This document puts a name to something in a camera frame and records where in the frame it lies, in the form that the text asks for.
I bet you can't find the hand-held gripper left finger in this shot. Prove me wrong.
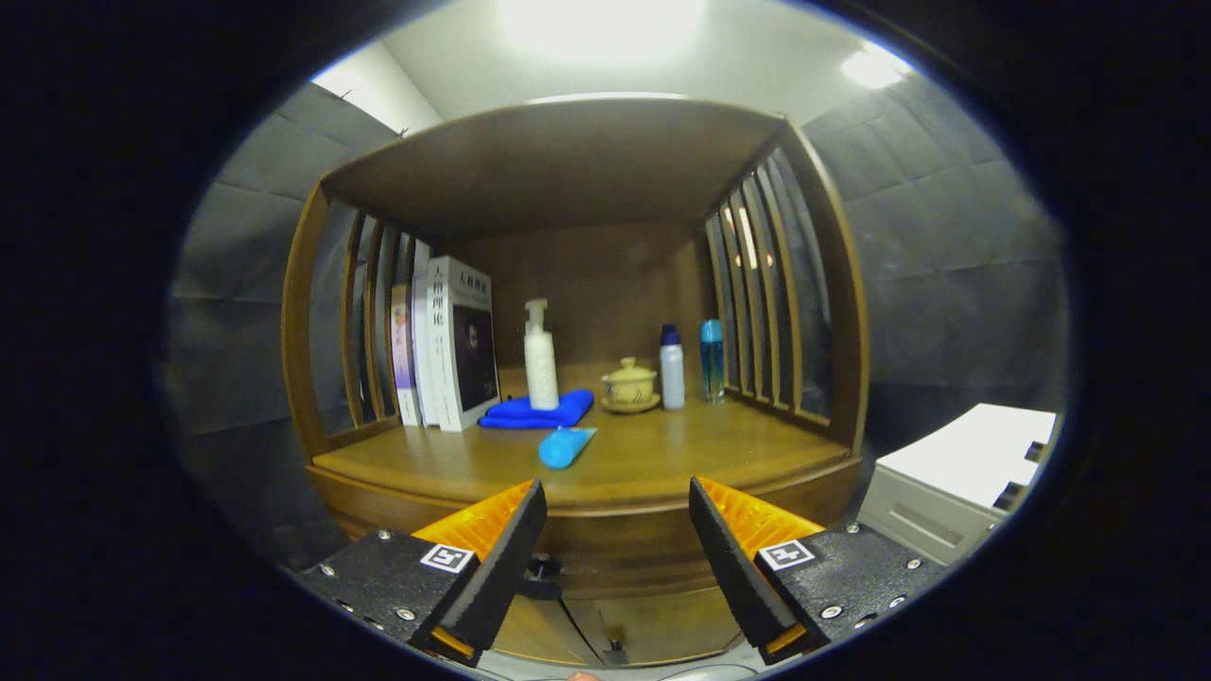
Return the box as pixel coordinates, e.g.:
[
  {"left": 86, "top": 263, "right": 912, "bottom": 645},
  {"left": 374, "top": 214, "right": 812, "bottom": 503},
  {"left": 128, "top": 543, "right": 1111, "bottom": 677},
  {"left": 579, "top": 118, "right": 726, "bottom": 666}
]
[{"left": 298, "top": 480, "right": 548, "bottom": 668}]

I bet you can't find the clear blue bottle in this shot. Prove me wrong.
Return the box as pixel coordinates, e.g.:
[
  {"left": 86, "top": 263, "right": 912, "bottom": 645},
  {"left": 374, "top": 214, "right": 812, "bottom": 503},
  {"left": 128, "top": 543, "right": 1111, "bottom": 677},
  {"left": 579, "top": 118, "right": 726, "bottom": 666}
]
[{"left": 700, "top": 319, "right": 726, "bottom": 405}]

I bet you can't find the round ceiling lamp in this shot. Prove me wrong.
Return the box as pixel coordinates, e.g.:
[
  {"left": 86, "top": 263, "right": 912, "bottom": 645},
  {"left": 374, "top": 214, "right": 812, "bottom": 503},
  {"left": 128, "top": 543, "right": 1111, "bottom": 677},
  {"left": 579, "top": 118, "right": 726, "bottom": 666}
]
[{"left": 497, "top": 0, "right": 706, "bottom": 58}]

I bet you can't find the black drawer knob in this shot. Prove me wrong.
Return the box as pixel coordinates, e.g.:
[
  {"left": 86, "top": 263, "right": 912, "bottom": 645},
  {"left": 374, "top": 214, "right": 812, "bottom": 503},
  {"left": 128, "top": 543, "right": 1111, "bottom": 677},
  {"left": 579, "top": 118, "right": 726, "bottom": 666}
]
[{"left": 522, "top": 556, "right": 564, "bottom": 602}]

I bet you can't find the wooden cabinet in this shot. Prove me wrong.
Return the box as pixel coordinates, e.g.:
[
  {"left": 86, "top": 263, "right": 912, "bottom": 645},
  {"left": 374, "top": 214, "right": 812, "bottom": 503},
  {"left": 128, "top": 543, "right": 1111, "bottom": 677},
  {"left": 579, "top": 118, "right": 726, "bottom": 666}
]
[{"left": 281, "top": 96, "right": 871, "bottom": 668}]

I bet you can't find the white pump bottle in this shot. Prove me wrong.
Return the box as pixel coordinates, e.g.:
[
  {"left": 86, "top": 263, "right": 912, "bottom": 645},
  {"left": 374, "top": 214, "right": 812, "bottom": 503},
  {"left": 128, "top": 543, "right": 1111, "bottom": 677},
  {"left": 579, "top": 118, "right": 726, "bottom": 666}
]
[{"left": 524, "top": 299, "right": 560, "bottom": 411}]

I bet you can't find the blue and white cosmetic tube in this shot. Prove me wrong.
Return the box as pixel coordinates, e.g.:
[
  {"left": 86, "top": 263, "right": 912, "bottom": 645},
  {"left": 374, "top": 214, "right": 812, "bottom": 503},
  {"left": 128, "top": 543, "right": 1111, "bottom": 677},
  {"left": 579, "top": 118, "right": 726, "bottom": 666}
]
[{"left": 538, "top": 426, "right": 599, "bottom": 471}]

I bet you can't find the rectangular ceiling lamp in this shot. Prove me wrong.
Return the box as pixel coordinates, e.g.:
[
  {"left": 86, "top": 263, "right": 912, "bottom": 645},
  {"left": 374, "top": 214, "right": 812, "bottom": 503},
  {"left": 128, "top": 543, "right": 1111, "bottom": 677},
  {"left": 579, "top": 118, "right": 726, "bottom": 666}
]
[{"left": 840, "top": 43, "right": 909, "bottom": 91}]

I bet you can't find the white drawer unit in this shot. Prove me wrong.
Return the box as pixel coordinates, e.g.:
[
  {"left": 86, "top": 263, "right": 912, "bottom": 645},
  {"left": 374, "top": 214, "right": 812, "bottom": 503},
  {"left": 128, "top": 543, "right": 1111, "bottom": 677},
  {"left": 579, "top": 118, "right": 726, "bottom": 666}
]
[{"left": 856, "top": 404, "right": 1059, "bottom": 567}]

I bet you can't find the purple book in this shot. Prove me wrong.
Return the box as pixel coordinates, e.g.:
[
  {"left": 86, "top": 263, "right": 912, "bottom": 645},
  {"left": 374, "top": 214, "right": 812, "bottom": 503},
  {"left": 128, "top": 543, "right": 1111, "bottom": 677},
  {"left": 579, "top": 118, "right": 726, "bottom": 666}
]
[{"left": 391, "top": 284, "right": 422, "bottom": 427}]

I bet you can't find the blue folded cloth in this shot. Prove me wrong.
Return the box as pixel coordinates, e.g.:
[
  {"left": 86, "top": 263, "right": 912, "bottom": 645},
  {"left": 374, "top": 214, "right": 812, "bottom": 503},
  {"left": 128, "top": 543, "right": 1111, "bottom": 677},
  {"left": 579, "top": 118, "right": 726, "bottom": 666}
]
[{"left": 478, "top": 389, "right": 595, "bottom": 430}]

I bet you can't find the white bottle with blue cap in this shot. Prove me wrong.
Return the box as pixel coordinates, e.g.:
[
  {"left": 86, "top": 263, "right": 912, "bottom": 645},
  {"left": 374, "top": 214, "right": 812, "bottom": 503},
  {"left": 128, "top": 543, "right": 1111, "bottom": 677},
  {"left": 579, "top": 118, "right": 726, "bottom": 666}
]
[{"left": 659, "top": 324, "right": 686, "bottom": 410}]

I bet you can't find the wooden cabinet door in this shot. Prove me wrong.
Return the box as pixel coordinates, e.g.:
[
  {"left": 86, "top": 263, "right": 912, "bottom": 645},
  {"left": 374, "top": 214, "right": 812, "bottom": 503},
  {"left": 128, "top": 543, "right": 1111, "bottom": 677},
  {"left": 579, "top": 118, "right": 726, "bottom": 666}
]
[
  {"left": 492, "top": 594, "right": 602, "bottom": 666},
  {"left": 568, "top": 586, "right": 748, "bottom": 668}
]

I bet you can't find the yellow lidded teacup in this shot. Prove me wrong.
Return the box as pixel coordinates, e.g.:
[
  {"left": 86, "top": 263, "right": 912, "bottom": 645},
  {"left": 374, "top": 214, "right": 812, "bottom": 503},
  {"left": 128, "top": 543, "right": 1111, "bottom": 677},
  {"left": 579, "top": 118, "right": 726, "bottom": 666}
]
[{"left": 603, "top": 357, "right": 658, "bottom": 406}]

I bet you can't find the white book with dark portrait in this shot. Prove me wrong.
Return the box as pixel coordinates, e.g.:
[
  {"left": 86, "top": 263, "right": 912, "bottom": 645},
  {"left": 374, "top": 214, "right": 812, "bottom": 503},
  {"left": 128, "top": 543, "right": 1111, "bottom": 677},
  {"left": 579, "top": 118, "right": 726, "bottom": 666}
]
[{"left": 426, "top": 255, "right": 500, "bottom": 433}]

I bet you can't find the wooden countertop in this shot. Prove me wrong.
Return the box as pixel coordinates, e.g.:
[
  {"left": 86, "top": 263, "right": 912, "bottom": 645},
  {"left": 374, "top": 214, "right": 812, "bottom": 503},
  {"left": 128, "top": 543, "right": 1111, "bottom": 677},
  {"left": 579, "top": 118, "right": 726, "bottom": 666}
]
[{"left": 310, "top": 364, "right": 852, "bottom": 516}]

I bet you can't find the thin white book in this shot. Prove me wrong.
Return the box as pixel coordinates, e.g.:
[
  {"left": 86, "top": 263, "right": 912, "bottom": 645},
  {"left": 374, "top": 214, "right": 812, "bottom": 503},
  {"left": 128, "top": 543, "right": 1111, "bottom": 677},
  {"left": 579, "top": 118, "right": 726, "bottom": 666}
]
[{"left": 412, "top": 274, "right": 441, "bottom": 428}]

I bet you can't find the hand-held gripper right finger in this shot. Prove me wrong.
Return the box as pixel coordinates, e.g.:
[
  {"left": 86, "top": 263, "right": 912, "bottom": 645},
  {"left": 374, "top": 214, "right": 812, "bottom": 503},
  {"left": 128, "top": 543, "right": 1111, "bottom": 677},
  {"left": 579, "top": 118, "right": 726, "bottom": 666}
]
[{"left": 689, "top": 476, "right": 947, "bottom": 665}]

